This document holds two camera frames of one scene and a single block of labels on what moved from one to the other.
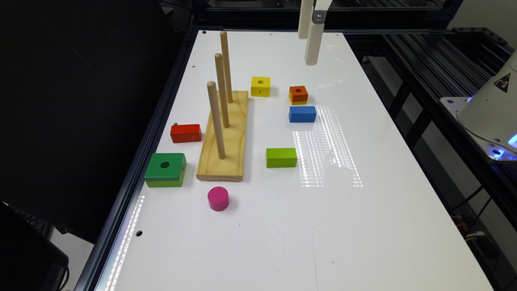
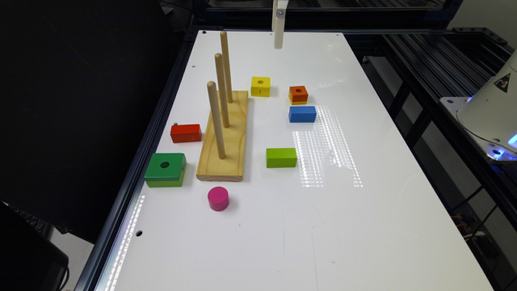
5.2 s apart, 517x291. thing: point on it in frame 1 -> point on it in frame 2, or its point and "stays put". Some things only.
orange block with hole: (298, 93) stays put
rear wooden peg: (226, 66) stays put
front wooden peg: (213, 98) stays put
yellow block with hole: (260, 86) stays put
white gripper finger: (305, 18) -> (274, 15)
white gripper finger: (316, 32) -> (279, 28)
